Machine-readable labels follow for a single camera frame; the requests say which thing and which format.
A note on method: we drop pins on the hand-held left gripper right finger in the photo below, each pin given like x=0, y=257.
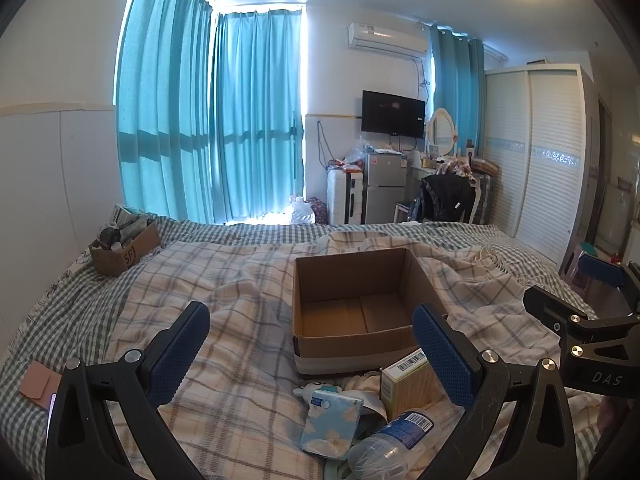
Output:
x=443, y=356

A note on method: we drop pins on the cream plastic wrapper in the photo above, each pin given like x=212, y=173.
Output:
x=361, y=387

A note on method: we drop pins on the yellow-green small carton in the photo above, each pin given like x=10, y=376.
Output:
x=404, y=386

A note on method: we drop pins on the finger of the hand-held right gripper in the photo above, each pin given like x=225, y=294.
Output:
x=550, y=306
x=602, y=269

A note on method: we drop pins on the white sliding wardrobe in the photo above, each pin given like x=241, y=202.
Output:
x=535, y=160

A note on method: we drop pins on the clear plastic water bottle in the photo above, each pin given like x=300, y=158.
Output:
x=395, y=437

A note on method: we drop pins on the narrow teal curtain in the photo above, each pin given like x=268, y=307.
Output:
x=455, y=90

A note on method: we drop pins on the black jacket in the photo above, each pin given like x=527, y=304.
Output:
x=445, y=197

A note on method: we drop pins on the black wall television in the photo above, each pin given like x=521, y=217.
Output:
x=393, y=113

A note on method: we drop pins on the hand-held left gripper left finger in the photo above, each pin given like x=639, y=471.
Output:
x=179, y=356

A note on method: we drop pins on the red patterned bag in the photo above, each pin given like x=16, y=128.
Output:
x=320, y=211

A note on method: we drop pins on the large open cardboard box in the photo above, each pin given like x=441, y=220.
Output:
x=350, y=316

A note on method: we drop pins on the clear plastic bag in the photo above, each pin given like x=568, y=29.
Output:
x=355, y=156

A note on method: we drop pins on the white air conditioner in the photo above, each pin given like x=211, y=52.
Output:
x=387, y=39

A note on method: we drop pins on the green checkered bed sheet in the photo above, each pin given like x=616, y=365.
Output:
x=60, y=310

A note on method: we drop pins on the smartphone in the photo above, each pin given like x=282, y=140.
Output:
x=51, y=406

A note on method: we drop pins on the grey suitcase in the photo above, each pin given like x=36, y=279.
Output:
x=482, y=197

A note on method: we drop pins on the white green packet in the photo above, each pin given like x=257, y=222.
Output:
x=127, y=216

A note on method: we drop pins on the silver mini fridge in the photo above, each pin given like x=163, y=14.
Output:
x=384, y=185

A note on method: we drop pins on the white suitcase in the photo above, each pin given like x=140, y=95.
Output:
x=344, y=197

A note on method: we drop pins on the white plastic bag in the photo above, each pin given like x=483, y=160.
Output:
x=301, y=211

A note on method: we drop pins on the beige plaid blanket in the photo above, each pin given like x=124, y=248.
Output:
x=240, y=310

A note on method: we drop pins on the dark round jar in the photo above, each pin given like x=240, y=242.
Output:
x=109, y=236

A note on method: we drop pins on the pink card wallet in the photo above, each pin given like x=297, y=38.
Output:
x=40, y=381

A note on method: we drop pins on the white oval mirror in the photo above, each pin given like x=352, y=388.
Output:
x=441, y=130

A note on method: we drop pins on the wide teal curtain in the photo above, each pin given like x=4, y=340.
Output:
x=160, y=110

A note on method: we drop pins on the blue floral tissue pack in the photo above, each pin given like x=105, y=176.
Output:
x=331, y=425

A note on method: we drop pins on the small filled cardboard box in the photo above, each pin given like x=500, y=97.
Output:
x=127, y=256

